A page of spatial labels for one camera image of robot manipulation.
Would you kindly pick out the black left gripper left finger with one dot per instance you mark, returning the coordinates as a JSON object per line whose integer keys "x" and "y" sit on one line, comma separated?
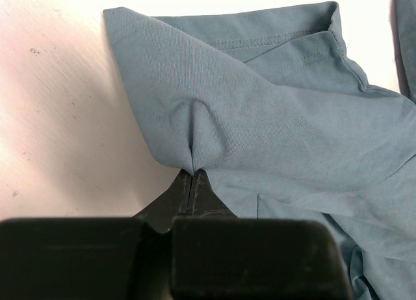
{"x": 89, "y": 258}

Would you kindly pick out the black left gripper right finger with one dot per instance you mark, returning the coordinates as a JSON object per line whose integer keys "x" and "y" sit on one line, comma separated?
{"x": 216, "y": 255}

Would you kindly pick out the blue t shirt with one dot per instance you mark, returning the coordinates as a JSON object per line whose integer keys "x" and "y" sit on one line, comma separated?
{"x": 284, "y": 124}

